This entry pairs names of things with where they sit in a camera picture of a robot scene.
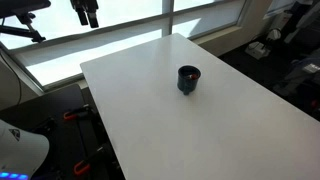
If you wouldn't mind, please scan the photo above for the gray window frame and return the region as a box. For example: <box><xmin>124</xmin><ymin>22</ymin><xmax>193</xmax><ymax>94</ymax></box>
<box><xmin>0</xmin><ymin>0</ymin><xmax>249</xmax><ymax>93</ymax></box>

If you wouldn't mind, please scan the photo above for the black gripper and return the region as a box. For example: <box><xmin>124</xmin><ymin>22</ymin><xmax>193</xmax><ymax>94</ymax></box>
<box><xmin>69</xmin><ymin>0</ymin><xmax>100</xmax><ymax>29</ymax></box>

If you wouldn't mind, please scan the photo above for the white floor device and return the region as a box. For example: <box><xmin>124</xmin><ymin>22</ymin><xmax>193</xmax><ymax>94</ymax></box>
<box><xmin>245</xmin><ymin>40</ymin><xmax>272</xmax><ymax>61</ymax></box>

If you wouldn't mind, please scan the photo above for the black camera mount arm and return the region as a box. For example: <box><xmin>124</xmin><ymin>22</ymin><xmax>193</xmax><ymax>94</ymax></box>
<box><xmin>0</xmin><ymin>0</ymin><xmax>52</xmax><ymax>44</ymax></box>

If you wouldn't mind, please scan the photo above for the dark green mug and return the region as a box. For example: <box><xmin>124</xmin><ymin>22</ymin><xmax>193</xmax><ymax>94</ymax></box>
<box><xmin>176</xmin><ymin>64</ymin><xmax>202</xmax><ymax>96</ymax></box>

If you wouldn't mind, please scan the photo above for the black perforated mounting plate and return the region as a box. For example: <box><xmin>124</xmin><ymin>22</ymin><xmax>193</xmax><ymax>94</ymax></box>
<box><xmin>56</xmin><ymin>109</ymin><xmax>118</xmax><ymax>180</ymax></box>

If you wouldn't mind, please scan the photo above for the black clamp orange handle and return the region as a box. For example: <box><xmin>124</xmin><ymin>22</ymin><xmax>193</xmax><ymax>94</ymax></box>
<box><xmin>63</xmin><ymin>104</ymin><xmax>94</xmax><ymax>122</ymax></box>
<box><xmin>73</xmin><ymin>144</ymin><xmax>113</xmax><ymax>177</ymax></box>

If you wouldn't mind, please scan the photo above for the black robot stand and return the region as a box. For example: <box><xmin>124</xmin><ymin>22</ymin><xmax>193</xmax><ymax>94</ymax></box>
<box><xmin>0</xmin><ymin>83</ymin><xmax>126</xmax><ymax>180</ymax></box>

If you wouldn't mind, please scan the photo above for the thin black cable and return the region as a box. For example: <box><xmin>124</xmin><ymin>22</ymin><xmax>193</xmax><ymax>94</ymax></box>
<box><xmin>0</xmin><ymin>54</ymin><xmax>23</xmax><ymax>106</ymax></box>

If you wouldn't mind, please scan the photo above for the gray blue equipment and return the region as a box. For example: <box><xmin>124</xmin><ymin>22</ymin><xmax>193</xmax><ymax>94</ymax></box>
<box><xmin>286</xmin><ymin>56</ymin><xmax>320</xmax><ymax>88</ymax></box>

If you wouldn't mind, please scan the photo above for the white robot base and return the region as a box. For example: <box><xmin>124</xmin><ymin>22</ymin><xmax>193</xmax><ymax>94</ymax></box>
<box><xmin>0</xmin><ymin>119</ymin><xmax>50</xmax><ymax>180</ymax></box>

